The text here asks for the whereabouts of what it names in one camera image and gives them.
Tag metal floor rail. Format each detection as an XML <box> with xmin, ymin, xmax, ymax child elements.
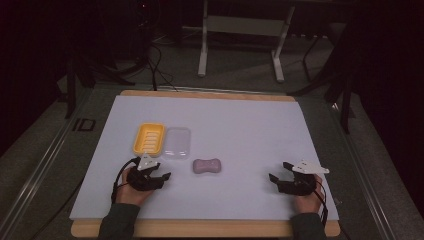
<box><xmin>0</xmin><ymin>87</ymin><xmax>95</xmax><ymax>240</ymax></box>
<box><xmin>328</xmin><ymin>101</ymin><xmax>399</xmax><ymax>240</ymax></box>

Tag clear plastic lid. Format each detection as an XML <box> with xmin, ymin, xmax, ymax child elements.
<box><xmin>161</xmin><ymin>126</ymin><xmax>193</xmax><ymax>161</ymax></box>

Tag person's right hand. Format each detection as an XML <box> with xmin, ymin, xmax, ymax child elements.
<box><xmin>292</xmin><ymin>173</ymin><xmax>325</xmax><ymax>215</ymax></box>

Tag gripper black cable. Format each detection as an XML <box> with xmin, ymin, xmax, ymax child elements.
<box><xmin>309</xmin><ymin>182</ymin><xmax>330</xmax><ymax>228</ymax></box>
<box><xmin>110</xmin><ymin>156</ymin><xmax>141</xmax><ymax>205</ymax></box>

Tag purple soap bar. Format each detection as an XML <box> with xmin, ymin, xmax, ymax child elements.
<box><xmin>192</xmin><ymin>157</ymin><xmax>223</xmax><ymax>175</ymax></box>

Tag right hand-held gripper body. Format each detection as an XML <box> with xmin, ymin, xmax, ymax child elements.
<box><xmin>277</xmin><ymin>159</ymin><xmax>331</xmax><ymax>197</ymax></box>

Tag yellow soap dish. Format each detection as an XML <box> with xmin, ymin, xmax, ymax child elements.
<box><xmin>132</xmin><ymin>122</ymin><xmax>167</xmax><ymax>158</ymax></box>

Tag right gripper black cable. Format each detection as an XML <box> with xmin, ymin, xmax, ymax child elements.
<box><xmin>309</xmin><ymin>182</ymin><xmax>330</xmax><ymax>228</ymax></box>

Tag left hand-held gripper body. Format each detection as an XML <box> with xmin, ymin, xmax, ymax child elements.
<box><xmin>125</xmin><ymin>152</ymin><xmax>165</xmax><ymax>192</ymax></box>

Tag black tripod stand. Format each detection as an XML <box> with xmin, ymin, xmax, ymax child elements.
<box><xmin>64</xmin><ymin>0</ymin><xmax>158</xmax><ymax>120</ymax></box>

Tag black metal frame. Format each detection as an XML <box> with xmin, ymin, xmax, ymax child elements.
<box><xmin>287</xmin><ymin>23</ymin><xmax>356</xmax><ymax>135</ymax></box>

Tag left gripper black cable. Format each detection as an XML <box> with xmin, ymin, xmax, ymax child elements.
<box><xmin>110</xmin><ymin>156</ymin><xmax>141</xmax><ymax>205</ymax></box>

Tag person's left hand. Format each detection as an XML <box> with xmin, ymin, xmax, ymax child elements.
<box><xmin>114</xmin><ymin>166</ymin><xmax>156</xmax><ymax>208</ymax></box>

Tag white table mat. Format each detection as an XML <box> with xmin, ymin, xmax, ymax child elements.
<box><xmin>68</xmin><ymin>94</ymin><xmax>341</xmax><ymax>222</ymax></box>

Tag black floor cables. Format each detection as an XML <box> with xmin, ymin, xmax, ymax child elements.
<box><xmin>145</xmin><ymin>42</ymin><xmax>180</xmax><ymax>92</ymax></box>

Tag white metal stand frame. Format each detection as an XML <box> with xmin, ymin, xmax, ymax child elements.
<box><xmin>196</xmin><ymin>0</ymin><xmax>296</xmax><ymax>84</ymax></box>

